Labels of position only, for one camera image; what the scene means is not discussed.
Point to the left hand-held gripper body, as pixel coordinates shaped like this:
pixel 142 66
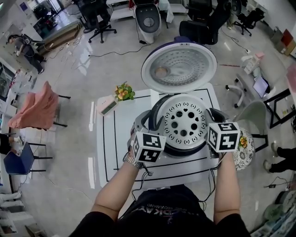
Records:
pixel 148 148

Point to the person's right forearm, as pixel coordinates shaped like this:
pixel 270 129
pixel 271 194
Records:
pixel 227 185

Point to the dark blue rice cooker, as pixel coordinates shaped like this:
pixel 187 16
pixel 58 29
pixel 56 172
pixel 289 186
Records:
pixel 180 67

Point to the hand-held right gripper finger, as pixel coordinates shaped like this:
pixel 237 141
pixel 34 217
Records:
pixel 220 114
pixel 207 116

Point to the wooden platform step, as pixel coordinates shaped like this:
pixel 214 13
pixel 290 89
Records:
pixel 57 34

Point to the pale moulded chair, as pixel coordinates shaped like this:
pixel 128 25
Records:
pixel 252 113

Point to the potted orange flowers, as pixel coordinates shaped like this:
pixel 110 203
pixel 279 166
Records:
pixel 125 92

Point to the blue wall poster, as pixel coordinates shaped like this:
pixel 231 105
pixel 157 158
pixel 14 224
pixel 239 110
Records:
pixel 26 7

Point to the purple flat pad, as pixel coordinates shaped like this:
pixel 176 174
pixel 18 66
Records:
pixel 260 86

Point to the floral patterned stool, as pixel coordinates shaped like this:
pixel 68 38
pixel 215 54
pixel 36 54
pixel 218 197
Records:
pixel 242 157

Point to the white shelving unit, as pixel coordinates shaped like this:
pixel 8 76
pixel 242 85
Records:
pixel 122 11

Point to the silver wristwatch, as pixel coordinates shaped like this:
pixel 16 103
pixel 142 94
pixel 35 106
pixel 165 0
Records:
pixel 133 160

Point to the small orange flower bunch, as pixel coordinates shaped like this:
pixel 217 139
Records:
pixel 243 141

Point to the dark oval worn device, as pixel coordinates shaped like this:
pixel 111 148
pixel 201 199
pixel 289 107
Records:
pixel 148 20

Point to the green plastic bag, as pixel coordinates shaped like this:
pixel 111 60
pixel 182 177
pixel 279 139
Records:
pixel 274 211

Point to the person's black t-shirt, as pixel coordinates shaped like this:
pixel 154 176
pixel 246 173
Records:
pixel 162 215

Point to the pink cloth covered chair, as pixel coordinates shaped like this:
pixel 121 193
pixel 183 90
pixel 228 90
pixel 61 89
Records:
pixel 34 108

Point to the black framed desk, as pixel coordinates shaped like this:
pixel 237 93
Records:
pixel 276 95

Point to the blue chair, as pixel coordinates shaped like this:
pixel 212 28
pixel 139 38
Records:
pixel 18 159

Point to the person's left forearm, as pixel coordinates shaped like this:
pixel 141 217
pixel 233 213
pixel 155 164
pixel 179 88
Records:
pixel 115 185

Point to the person's left hand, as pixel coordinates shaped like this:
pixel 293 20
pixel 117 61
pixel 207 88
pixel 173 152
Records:
pixel 130 143

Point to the red brown boards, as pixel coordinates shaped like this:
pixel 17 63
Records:
pixel 287 41

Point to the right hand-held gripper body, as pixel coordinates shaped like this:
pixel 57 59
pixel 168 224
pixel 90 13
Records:
pixel 223 136

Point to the white steamer tray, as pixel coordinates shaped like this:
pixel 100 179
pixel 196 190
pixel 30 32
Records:
pixel 184 122

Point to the white office chair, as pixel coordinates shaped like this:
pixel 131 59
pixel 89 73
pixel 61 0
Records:
pixel 245 88

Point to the pink digital clock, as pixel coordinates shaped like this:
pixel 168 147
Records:
pixel 108 105

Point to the black office chair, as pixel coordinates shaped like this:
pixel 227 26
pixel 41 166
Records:
pixel 196 30
pixel 97 16
pixel 250 19

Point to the white and pink carton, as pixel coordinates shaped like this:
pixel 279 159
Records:
pixel 252 63

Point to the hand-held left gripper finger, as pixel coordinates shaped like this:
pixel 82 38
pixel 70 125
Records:
pixel 159 126
pixel 138 118

